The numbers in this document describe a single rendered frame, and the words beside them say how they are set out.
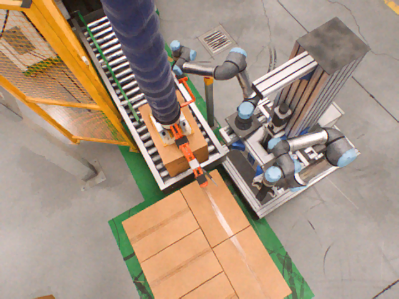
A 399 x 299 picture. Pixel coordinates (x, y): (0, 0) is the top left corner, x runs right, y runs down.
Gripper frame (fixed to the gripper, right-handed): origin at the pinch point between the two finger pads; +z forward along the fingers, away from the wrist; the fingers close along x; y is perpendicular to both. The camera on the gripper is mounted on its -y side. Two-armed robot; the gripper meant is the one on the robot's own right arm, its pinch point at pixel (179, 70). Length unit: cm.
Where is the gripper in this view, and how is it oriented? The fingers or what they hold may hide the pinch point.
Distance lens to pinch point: 259.0
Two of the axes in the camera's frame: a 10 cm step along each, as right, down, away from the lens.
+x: 8.9, -4.5, 1.1
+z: 0.6, 3.5, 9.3
